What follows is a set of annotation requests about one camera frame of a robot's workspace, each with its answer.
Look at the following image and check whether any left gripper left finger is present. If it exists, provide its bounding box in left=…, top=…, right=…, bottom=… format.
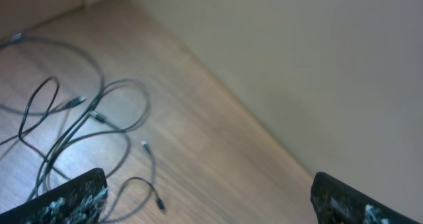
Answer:
left=1, top=168, right=108, bottom=224

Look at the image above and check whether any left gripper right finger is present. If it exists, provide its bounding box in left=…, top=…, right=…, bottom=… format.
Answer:
left=311, top=172, right=418, bottom=224

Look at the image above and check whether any thin black cable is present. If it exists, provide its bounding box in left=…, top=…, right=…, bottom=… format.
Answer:
left=89, top=110, right=167, bottom=224

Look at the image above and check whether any thick black USB cable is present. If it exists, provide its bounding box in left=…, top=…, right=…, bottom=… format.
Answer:
left=0, top=32, right=151, bottom=202

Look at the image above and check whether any black cable white plug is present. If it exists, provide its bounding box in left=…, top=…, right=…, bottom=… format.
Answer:
left=1, top=77, right=91, bottom=180

